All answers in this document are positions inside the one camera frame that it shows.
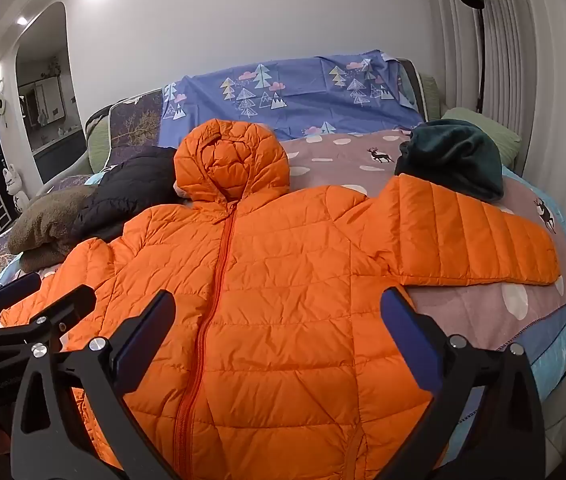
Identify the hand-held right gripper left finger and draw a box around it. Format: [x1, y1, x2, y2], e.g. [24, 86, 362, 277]
[10, 290, 184, 480]

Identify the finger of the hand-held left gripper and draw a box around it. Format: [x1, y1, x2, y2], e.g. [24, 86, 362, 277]
[0, 284, 98, 361]
[0, 272, 44, 329]

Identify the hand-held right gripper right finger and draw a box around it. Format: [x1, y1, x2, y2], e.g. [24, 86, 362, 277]
[378, 287, 548, 480]

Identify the orange puffer jacket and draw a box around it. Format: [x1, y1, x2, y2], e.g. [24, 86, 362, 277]
[0, 119, 562, 480]

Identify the deer print blanket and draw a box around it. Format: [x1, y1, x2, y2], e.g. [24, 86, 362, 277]
[278, 127, 566, 356]

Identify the brown fleece cloth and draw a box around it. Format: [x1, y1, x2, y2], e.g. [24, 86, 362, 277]
[7, 187, 96, 271]

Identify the white cat figurine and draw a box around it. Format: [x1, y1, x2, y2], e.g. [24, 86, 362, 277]
[3, 162, 27, 209]

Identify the black puffer jacket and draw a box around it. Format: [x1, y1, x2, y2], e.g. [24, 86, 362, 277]
[70, 146, 181, 256]

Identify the green cushion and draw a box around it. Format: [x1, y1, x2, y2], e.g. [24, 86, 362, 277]
[85, 119, 114, 172]

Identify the light blue bed sheet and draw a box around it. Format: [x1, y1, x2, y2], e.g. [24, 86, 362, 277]
[503, 170, 566, 403]

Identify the dark green velvet cloth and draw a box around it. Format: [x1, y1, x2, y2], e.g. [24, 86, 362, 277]
[395, 120, 505, 204]

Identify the dark tree print pillow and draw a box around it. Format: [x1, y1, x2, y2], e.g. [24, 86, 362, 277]
[108, 89, 164, 151]

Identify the green pillow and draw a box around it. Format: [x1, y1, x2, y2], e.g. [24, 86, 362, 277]
[443, 107, 522, 166]

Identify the blue tree-print pillow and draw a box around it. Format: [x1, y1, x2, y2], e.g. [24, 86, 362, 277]
[157, 50, 426, 148]

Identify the grey curtain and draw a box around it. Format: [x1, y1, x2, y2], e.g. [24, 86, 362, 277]
[423, 0, 566, 261]

